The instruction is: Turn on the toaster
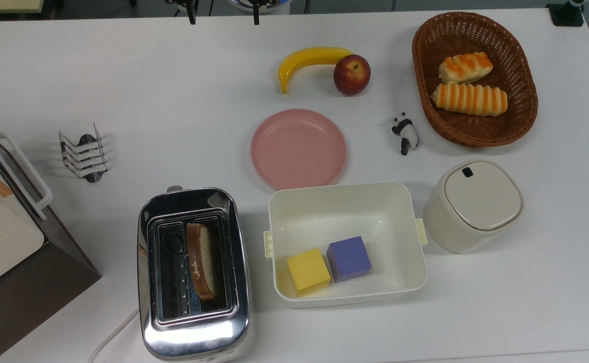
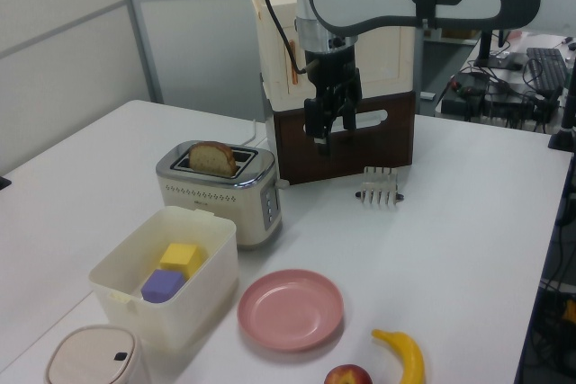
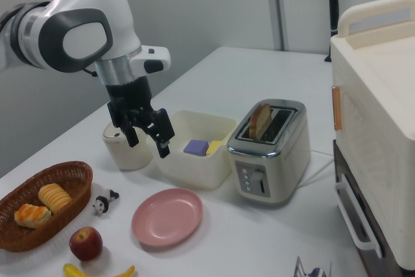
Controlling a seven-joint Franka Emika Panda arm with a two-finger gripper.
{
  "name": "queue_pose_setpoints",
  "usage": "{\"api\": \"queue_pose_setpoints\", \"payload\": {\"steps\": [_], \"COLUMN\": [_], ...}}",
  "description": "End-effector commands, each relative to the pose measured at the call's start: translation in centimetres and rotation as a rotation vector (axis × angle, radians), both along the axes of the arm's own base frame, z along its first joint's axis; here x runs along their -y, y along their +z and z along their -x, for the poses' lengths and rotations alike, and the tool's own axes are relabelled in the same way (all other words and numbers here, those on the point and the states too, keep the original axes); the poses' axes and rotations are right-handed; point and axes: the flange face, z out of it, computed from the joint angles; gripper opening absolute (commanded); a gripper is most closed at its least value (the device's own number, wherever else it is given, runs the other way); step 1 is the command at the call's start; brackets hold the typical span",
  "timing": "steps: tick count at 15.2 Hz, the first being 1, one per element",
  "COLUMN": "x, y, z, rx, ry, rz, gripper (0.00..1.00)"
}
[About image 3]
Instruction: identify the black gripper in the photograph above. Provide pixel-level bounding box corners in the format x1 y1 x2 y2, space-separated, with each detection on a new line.
105 75 176 160

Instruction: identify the cream toaster lever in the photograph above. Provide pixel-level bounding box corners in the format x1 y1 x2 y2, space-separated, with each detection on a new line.
251 168 265 190

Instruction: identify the cream and chrome toaster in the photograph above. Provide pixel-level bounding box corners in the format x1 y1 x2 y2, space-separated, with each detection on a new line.
226 99 312 208

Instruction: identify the cream lidded trash can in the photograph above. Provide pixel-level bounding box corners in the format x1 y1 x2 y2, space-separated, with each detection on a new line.
102 121 153 171

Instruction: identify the purple cube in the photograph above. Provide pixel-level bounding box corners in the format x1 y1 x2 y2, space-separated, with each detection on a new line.
183 139 209 157

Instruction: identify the cream plastic bin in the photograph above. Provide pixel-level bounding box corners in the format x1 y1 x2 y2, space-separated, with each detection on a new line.
146 110 239 191

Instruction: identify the yellow cube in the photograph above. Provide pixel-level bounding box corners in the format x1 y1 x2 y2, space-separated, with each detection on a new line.
206 140 224 156

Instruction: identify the panda figurine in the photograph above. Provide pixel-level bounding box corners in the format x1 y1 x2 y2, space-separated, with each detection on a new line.
92 189 120 217

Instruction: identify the pink plate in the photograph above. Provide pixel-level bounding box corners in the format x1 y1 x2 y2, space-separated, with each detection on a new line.
130 187 204 247

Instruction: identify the brown wicker basket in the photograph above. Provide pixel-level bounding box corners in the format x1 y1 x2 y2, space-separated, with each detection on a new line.
0 160 94 253

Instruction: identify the long striped bread roll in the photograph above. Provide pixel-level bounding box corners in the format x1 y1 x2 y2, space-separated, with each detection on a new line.
38 183 73 215

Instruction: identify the toast bread slice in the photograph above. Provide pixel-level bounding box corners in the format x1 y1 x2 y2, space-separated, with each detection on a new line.
248 102 272 140

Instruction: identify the red apple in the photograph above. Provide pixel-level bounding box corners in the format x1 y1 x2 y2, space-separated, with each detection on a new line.
69 226 104 262

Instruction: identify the orange glazed bread roll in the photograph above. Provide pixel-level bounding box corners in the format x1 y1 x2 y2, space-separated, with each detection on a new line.
14 203 53 229

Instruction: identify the yellow banana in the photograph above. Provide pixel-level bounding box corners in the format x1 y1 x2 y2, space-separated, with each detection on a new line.
62 263 136 277

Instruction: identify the black pole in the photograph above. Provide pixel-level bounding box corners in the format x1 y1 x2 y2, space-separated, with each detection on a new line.
325 0 340 63

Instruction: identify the white toaster cable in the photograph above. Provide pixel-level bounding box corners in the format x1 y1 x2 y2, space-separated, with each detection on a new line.
301 150 335 190

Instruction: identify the orange wooden box handle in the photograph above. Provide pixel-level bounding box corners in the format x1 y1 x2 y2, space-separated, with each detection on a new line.
331 85 343 131

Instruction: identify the white oven door handle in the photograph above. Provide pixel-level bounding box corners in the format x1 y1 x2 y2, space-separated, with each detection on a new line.
335 173 383 259

